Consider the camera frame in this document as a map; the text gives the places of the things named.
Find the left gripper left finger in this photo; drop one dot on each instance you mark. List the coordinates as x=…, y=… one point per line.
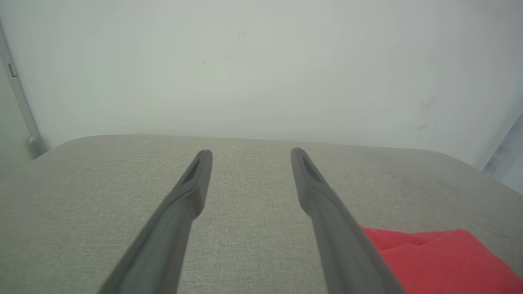
x=171, y=232

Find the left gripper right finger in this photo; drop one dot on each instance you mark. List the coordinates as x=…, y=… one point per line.
x=335, y=237

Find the red and white shirt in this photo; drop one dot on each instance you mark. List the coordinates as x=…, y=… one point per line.
x=441, y=265

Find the grey metal pole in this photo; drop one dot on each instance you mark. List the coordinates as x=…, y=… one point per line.
x=20, y=102

